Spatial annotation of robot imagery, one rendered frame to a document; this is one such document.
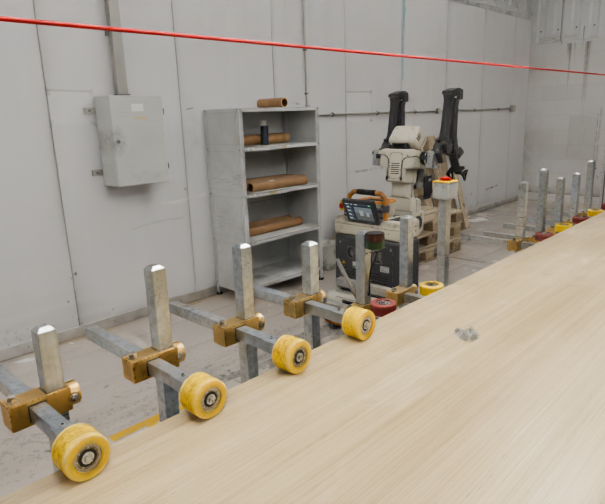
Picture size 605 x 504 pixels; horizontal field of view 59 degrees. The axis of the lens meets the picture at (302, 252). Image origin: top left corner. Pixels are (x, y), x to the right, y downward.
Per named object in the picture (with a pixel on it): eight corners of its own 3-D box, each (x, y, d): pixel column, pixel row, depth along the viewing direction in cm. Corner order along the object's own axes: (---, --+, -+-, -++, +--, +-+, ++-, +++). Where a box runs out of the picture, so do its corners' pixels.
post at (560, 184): (549, 261, 305) (556, 176, 294) (552, 260, 308) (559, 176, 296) (556, 262, 303) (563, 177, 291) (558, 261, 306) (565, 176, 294)
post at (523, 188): (512, 277, 270) (518, 181, 259) (515, 276, 273) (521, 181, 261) (519, 279, 268) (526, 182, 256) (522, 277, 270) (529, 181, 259)
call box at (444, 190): (432, 200, 207) (432, 180, 205) (441, 198, 212) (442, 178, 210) (448, 202, 202) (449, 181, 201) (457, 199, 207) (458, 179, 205)
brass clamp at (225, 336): (212, 342, 139) (210, 323, 137) (252, 326, 148) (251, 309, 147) (227, 348, 135) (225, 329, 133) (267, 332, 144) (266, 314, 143)
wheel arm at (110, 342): (85, 339, 141) (83, 326, 140) (98, 335, 143) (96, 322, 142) (197, 404, 107) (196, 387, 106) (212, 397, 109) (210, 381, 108)
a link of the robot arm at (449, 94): (440, 85, 360) (453, 84, 354) (450, 89, 370) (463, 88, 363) (432, 152, 366) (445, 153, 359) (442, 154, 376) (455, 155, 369)
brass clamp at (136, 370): (122, 376, 121) (119, 356, 120) (173, 356, 131) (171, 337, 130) (136, 385, 117) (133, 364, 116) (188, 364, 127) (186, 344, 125)
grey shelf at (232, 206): (216, 294, 469) (202, 109, 431) (290, 271, 531) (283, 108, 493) (250, 305, 439) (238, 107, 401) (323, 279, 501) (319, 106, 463)
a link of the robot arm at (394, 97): (386, 89, 390) (398, 88, 383) (397, 92, 399) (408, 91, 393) (380, 151, 396) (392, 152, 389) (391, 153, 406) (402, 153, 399)
